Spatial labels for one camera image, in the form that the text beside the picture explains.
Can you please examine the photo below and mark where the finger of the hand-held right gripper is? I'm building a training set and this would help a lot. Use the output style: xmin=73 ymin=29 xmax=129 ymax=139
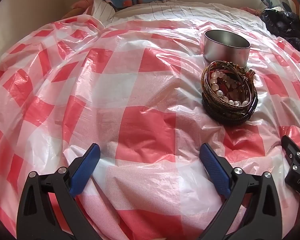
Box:
xmin=281 ymin=135 xmax=300 ymax=178

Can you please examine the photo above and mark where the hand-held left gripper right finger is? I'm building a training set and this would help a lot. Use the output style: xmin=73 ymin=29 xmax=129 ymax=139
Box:
xmin=199 ymin=142 xmax=283 ymax=240

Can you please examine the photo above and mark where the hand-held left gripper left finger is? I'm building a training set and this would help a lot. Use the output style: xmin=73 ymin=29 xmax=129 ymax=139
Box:
xmin=16 ymin=143 xmax=101 ymax=240

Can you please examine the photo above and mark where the pile of mixed bracelets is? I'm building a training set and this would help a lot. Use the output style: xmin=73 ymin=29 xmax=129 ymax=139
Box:
xmin=201 ymin=60 xmax=258 ymax=125

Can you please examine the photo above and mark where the peach bead bracelet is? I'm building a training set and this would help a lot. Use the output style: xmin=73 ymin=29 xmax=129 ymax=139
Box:
xmin=209 ymin=70 xmax=249 ymax=107

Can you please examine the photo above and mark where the round silver metal tin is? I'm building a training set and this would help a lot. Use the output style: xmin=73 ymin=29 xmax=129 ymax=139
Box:
xmin=203 ymin=29 xmax=251 ymax=68

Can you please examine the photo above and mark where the red white checkered plastic sheet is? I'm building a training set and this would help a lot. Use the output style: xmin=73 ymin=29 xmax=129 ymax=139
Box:
xmin=0 ymin=4 xmax=300 ymax=240

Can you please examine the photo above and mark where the dark floral cloth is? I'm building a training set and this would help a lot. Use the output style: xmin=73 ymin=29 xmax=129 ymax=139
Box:
xmin=261 ymin=7 xmax=300 ymax=57

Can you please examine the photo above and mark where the pink garment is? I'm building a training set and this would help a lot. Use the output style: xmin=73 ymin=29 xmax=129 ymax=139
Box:
xmin=242 ymin=6 xmax=262 ymax=17

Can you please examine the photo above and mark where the orange pink cloth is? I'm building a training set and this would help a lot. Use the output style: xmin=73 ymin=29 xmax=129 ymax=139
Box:
xmin=62 ymin=0 xmax=96 ymax=20

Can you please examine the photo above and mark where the white striped bedsheet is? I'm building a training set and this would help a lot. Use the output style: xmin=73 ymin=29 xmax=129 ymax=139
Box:
xmin=91 ymin=0 xmax=265 ymax=29

